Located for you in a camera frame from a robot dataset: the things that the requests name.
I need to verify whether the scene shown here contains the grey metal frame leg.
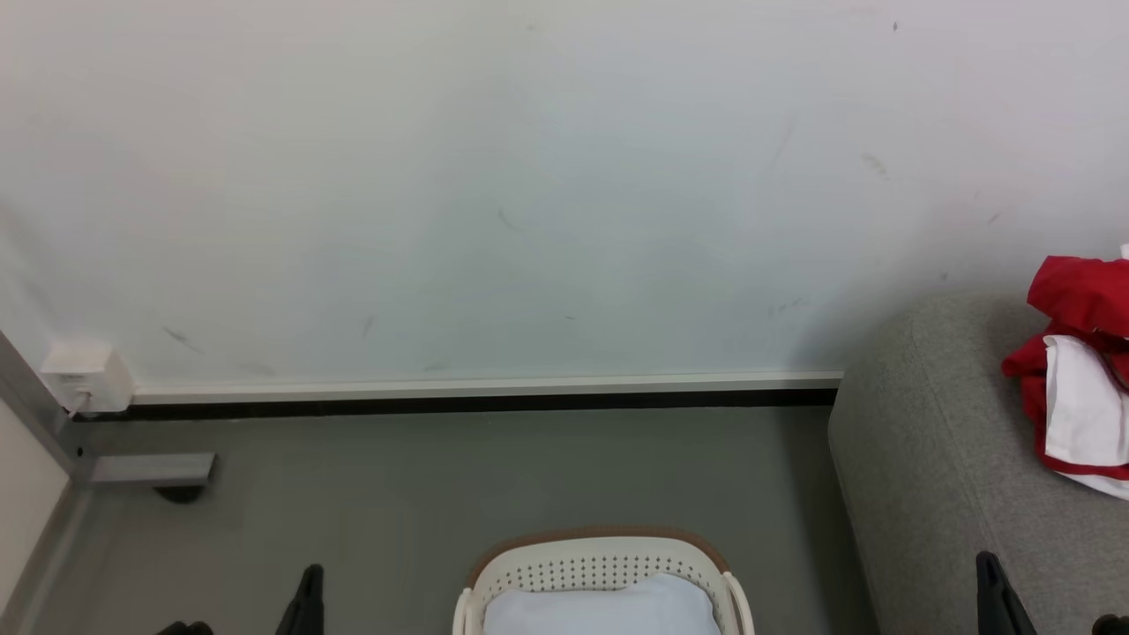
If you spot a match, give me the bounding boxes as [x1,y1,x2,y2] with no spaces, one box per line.
[0,329,218,506]

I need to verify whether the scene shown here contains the white wall socket box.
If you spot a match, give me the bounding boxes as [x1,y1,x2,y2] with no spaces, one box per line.
[39,340,137,416]

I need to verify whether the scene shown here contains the red white sports jersey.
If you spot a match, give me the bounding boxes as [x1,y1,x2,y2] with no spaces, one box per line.
[1000,244,1129,503]

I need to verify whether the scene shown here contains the pale blue cloth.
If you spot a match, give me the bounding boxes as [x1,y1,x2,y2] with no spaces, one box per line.
[482,572,723,635]

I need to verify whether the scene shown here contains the white brown laundry basket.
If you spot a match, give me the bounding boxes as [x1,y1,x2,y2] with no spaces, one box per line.
[452,527,756,635]

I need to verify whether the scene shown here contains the grey fabric sofa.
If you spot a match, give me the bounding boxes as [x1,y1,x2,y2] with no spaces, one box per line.
[827,291,1129,635]

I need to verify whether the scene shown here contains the white black baseboard strip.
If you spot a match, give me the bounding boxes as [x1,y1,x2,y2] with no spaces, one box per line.
[72,370,845,422]

